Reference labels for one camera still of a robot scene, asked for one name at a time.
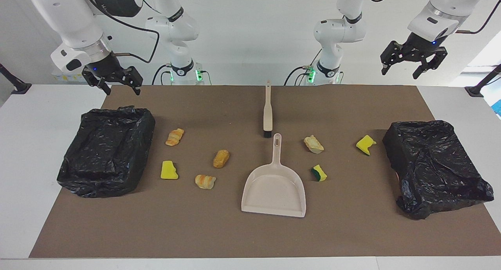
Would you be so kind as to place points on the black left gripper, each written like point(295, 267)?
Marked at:
point(420, 47)

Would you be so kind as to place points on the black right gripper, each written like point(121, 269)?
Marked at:
point(105, 66)

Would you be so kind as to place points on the yellow green sponge piece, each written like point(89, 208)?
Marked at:
point(319, 173)
point(365, 144)

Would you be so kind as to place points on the pale crusty bread chunk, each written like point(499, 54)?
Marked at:
point(313, 144)

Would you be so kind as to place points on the beige hand brush black bristles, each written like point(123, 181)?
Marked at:
point(267, 117)

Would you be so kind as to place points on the beige plastic dustpan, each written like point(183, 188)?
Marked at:
point(274, 191)

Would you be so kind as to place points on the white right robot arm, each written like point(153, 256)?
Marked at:
point(70, 19)

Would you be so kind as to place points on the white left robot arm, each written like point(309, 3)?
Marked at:
point(336, 31)

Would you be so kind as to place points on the bin lined with black bag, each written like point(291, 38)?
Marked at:
point(434, 172)
point(101, 156)

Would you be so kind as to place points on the black clamp stand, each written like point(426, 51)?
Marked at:
point(17, 86)
point(475, 90)

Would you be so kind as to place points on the orange striped bread piece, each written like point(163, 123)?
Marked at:
point(174, 137)

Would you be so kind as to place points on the plain yellow sponge piece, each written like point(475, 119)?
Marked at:
point(169, 171)

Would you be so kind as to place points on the blue object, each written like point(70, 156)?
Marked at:
point(498, 107)

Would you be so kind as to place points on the brown bread roll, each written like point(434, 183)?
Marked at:
point(221, 159)

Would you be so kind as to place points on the pale striped bread piece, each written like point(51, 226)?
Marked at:
point(205, 182)

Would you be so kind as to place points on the brown table mat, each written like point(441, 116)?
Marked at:
point(250, 234)

